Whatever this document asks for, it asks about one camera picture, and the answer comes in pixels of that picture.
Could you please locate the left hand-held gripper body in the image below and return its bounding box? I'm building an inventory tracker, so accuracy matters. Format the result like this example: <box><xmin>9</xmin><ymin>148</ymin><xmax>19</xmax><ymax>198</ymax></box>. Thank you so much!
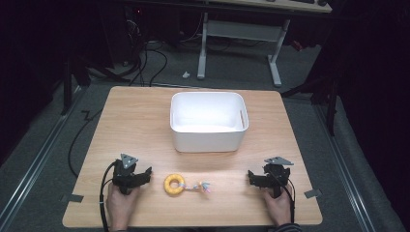
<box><xmin>111</xmin><ymin>153</ymin><xmax>143</xmax><ymax>195</ymax></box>

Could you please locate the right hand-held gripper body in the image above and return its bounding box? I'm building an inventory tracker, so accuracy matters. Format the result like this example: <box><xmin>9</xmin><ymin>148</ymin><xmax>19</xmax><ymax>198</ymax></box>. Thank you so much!
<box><xmin>256</xmin><ymin>156</ymin><xmax>295</xmax><ymax>198</ymax></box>

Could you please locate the person's right hand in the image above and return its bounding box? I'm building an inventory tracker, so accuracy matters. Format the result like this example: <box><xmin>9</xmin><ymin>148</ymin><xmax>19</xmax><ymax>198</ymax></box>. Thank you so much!
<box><xmin>262</xmin><ymin>188</ymin><xmax>295</xmax><ymax>227</ymax></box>

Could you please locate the person's left hand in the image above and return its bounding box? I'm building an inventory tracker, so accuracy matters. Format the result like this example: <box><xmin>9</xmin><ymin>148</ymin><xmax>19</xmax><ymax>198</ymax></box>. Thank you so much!
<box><xmin>105</xmin><ymin>184</ymin><xmax>140</xmax><ymax>231</ymax></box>

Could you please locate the grey tape piece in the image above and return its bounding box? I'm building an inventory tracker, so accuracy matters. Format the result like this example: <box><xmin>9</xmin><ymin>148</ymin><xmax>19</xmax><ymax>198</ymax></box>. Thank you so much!
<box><xmin>60</xmin><ymin>193</ymin><xmax>84</xmax><ymax>204</ymax></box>
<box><xmin>304</xmin><ymin>188</ymin><xmax>323</xmax><ymax>199</ymax></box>

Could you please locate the white plastic bin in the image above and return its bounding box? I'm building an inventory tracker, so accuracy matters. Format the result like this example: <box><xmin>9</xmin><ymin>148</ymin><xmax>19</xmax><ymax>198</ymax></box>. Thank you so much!
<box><xmin>169</xmin><ymin>91</ymin><xmax>250</xmax><ymax>154</ymax></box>

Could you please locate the black metal stand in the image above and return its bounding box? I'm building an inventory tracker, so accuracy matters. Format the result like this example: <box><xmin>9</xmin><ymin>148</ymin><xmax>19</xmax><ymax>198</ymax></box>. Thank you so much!
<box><xmin>60</xmin><ymin>56</ymin><xmax>93</xmax><ymax>116</ymax></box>
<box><xmin>279</xmin><ymin>76</ymin><xmax>341</xmax><ymax>137</ymax></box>

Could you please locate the dark computer tower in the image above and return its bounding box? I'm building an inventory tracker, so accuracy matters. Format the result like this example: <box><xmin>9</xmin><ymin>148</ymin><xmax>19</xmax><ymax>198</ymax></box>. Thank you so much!
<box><xmin>124</xmin><ymin>5</ymin><xmax>143</xmax><ymax>66</ymax></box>

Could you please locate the white-legged wooden desk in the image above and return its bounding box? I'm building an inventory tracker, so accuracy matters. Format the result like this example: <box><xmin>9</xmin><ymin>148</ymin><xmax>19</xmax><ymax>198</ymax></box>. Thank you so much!
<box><xmin>196</xmin><ymin>0</ymin><xmax>334</xmax><ymax>88</ymax></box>

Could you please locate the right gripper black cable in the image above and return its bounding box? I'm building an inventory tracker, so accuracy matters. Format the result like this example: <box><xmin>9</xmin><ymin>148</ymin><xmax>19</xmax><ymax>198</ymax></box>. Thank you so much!
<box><xmin>266</xmin><ymin>168</ymin><xmax>297</xmax><ymax>224</ymax></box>

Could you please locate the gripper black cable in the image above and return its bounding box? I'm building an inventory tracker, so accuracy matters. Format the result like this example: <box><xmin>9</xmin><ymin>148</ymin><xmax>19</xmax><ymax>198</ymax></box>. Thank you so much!
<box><xmin>266</xmin><ymin>168</ymin><xmax>297</xmax><ymax>224</ymax></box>
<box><xmin>99</xmin><ymin>160</ymin><xmax>118</xmax><ymax>232</ymax></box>

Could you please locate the yellow ring rope toy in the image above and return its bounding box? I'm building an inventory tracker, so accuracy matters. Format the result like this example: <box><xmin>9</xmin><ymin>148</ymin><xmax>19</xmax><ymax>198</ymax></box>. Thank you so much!
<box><xmin>162</xmin><ymin>173</ymin><xmax>212</xmax><ymax>197</ymax></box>

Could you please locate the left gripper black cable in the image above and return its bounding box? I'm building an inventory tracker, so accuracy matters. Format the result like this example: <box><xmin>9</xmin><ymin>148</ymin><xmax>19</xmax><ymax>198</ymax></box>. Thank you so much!
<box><xmin>99</xmin><ymin>160</ymin><xmax>118</xmax><ymax>232</ymax></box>

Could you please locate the black floor cable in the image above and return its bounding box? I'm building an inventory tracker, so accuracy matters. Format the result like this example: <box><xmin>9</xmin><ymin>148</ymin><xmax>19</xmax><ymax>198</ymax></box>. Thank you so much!
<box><xmin>67</xmin><ymin>109</ymin><xmax>104</xmax><ymax>179</ymax></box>

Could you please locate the metal floor rail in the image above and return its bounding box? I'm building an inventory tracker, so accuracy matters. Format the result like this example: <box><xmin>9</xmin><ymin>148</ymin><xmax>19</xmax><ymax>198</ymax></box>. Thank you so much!
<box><xmin>0</xmin><ymin>86</ymin><xmax>85</xmax><ymax>224</ymax></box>
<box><xmin>312</xmin><ymin>103</ymin><xmax>377</xmax><ymax>232</ymax></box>

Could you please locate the bundle of black cables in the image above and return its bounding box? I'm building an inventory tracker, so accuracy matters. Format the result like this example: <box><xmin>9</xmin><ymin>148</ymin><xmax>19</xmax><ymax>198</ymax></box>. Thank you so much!
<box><xmin>127</xmin><ymin>18</ymin><xmax>169</xmax><ymax>88</ymax></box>

